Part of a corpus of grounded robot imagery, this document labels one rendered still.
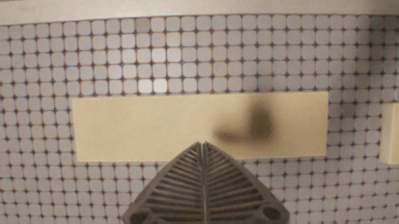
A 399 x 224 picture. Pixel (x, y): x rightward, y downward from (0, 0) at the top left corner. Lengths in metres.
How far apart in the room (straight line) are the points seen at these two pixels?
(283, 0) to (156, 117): 0.34
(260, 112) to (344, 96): 0.19
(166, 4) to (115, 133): 0.27
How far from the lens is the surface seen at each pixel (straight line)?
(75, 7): 0.42
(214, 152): 0.16
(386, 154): 0.50
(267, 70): 0.32
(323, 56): 0.39
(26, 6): 0.49
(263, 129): 0.31
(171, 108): 0.28
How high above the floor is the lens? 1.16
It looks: 86 degrees down
